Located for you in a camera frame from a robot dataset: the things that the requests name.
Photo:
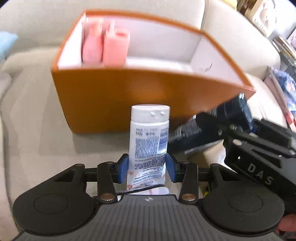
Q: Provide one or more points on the dark shampoo bottle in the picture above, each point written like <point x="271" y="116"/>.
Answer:
<point x="206" y="127"/>

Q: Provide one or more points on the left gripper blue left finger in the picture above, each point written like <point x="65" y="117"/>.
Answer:
<point x="120" y="169"/>

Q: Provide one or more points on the brown jewelry box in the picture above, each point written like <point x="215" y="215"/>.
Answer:
<point x="215" y="154"/>

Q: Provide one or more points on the small pink bottle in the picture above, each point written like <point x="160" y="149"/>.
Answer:
<point x="92" y="48"/>

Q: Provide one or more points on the stack of books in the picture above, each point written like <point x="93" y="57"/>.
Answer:
<point x="286" y="49"/>

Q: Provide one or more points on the person's hand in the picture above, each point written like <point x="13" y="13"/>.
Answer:
<point x="287" y="224"/>

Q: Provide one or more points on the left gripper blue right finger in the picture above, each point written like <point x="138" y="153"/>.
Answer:
<point x="174" y="169"/>

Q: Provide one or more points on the pink cup holder container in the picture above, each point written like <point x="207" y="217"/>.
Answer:
<point x="115" y="46"/>

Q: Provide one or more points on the beige sofa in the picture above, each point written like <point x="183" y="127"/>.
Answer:
<point x="36" y="142"/>

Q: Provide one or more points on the light blue cushion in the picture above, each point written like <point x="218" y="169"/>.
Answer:
<point x="7" y="41"/>

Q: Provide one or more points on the cream bear suitcase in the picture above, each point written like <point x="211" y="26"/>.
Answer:
<point x="272" y="18"/>

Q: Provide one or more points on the white labelled bottle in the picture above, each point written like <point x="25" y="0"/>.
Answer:
<point x="148" y="141"/>

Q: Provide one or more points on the orange cardboard box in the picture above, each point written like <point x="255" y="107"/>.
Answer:
<point x="167" y="63"/>

